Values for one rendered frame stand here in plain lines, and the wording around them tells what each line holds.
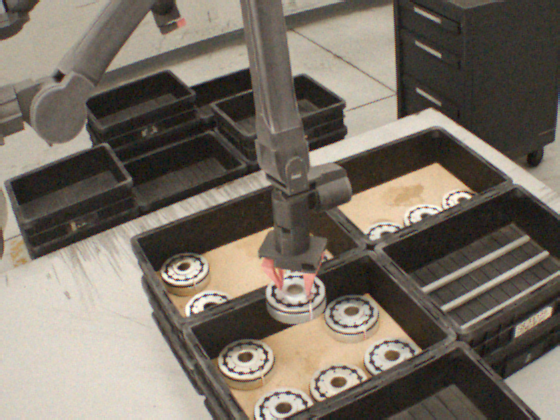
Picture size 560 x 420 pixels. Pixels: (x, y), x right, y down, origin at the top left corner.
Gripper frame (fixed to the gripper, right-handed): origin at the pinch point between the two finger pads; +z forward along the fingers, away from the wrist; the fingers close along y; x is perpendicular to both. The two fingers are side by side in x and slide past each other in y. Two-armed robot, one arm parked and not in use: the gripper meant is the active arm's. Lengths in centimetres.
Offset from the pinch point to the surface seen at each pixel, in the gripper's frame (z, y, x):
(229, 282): 15.6, 19.3, -14.9
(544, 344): 22, -48, -18
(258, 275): 15.3, 14.2, -18.3
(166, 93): 48, 103, -152
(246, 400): 16.0, 5.1, 14.8
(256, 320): 10.4, 8.0, -0.5
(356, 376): 12.1, -13.1, 7.4
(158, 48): 83, 172, -271
